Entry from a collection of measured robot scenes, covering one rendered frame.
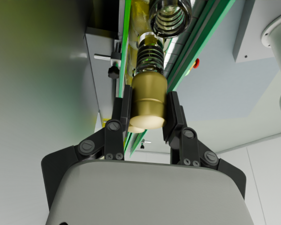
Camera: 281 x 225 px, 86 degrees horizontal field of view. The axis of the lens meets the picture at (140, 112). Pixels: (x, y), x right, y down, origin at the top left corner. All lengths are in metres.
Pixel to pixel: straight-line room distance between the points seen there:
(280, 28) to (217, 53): 0.20
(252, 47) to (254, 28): 0.08
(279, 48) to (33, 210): 0.63
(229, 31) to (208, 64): 0.15
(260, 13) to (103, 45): 0.44
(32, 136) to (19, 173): 0.04
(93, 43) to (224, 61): 0.54
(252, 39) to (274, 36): 0.06
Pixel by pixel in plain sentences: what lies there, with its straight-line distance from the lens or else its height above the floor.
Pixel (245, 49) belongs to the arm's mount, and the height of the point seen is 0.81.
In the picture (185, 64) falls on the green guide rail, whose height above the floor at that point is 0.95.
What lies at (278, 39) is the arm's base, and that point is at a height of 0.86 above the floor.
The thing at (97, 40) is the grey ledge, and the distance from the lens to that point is 0.49.
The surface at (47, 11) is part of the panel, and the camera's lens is 0.23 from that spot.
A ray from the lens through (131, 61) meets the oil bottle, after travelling 0.23.
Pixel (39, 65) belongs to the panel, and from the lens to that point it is 0.20.
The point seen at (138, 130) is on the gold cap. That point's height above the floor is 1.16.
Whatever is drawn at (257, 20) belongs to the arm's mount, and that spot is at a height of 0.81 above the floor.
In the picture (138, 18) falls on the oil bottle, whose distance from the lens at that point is 0.19.
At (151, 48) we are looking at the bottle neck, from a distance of 0.17.
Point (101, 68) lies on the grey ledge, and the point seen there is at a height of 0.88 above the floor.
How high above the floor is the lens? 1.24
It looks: 26 degrees down
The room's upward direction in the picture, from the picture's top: 177 degrees counter-clockwise
